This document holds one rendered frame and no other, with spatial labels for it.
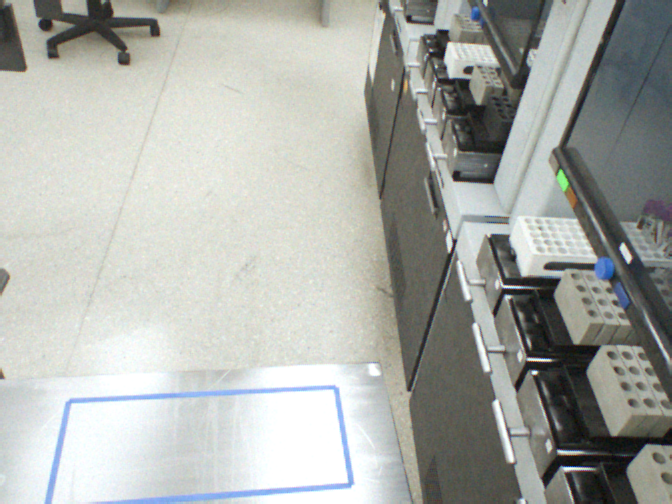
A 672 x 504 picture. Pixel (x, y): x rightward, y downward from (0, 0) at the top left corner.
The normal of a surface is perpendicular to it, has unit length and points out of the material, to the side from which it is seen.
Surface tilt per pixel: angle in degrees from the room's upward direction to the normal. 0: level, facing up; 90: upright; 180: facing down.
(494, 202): 0
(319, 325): 0
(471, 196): 0
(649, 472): 90
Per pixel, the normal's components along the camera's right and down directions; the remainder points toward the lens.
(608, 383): -0.99, -0.06
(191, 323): 0.11, -0.73
